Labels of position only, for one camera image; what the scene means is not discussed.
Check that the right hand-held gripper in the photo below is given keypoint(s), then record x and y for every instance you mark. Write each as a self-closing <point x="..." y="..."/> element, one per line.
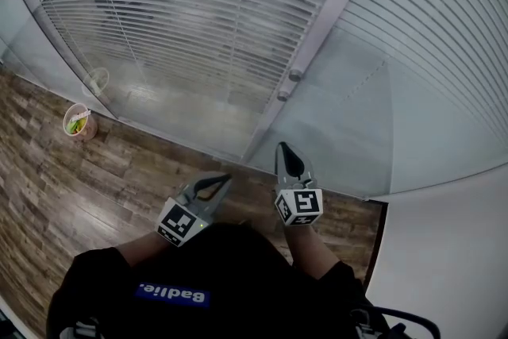
<point x="301" y="204"/>

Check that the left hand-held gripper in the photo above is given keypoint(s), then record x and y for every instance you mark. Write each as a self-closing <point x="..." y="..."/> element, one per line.
<point x="176" y="222"/>

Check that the white venetian window blinds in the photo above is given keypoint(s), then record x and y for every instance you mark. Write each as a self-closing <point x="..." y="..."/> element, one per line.
<point x="178" y="12"/>
<point x="436" y="31"/>

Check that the person's left forearm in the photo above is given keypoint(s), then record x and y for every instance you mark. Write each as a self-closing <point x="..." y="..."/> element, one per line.
<point x="139" y="248"/>

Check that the person's right forearm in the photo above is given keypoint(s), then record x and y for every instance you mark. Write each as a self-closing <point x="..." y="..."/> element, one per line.
<point x="309" y="250"/>

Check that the person's black shirt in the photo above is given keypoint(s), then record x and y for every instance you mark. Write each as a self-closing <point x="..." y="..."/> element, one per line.
<point x="218" y="270"/>

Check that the black baseboard strip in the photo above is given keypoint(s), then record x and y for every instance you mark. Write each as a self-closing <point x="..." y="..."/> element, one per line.
<point x="377" y="242"/>

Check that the paper cup with green contents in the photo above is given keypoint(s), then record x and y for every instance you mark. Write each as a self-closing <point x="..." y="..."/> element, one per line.
<point x="79" y="122"/>

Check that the grey window frame post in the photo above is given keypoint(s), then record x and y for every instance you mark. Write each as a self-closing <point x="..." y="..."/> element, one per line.
<point x="329" y="12"/>

